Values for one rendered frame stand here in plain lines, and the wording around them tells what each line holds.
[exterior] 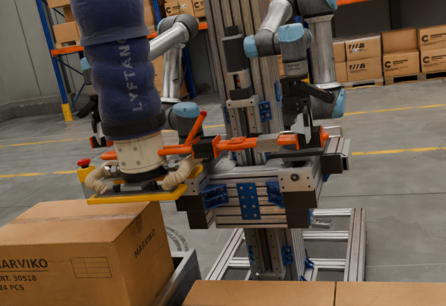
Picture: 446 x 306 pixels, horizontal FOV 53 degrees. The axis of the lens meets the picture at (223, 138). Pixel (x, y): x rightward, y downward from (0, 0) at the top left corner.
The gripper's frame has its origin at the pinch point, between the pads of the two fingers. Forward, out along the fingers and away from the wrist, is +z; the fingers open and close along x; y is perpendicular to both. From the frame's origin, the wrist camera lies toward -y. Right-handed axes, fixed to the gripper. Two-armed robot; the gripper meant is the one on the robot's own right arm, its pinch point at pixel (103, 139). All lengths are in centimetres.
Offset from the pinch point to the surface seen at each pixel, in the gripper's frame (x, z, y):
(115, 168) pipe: -27.6, 4.6, 19.5
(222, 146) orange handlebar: -29, -1, 61
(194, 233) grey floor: 143, 119, -30
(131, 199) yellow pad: -40, 12, 30
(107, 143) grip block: -4.3, 0.7, 3.8
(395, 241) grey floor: 121, 119, 121
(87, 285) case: -43, 43, 7
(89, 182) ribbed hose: -37.1, 5.6, 13.9
